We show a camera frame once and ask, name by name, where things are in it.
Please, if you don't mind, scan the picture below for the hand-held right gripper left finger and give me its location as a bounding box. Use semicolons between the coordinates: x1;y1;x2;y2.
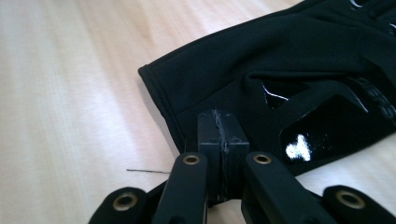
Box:
197;109;226;203

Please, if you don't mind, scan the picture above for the black glove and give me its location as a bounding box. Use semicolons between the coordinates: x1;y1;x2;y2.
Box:
137;0;396;176

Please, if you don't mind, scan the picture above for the thin dark thread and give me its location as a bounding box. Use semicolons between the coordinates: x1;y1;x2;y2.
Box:
125;168;172;175

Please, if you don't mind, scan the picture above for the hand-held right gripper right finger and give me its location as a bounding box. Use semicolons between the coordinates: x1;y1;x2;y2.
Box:
215;109;250;201

